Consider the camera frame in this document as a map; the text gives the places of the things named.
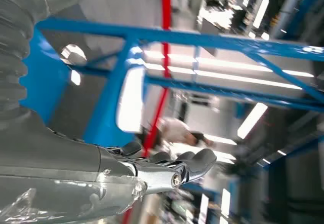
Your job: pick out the white car mirror cover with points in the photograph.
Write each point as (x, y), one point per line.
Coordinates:
(130, 98)

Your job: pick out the person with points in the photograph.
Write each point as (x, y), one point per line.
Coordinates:
(177, 132)

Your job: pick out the red barrier belt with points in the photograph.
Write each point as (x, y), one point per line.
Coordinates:
(166, 7)
(157, 121)

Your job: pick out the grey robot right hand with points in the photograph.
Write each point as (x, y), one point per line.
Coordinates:
(50, 168)

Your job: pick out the blue metal shelf rack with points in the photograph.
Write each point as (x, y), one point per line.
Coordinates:
(177, 38)

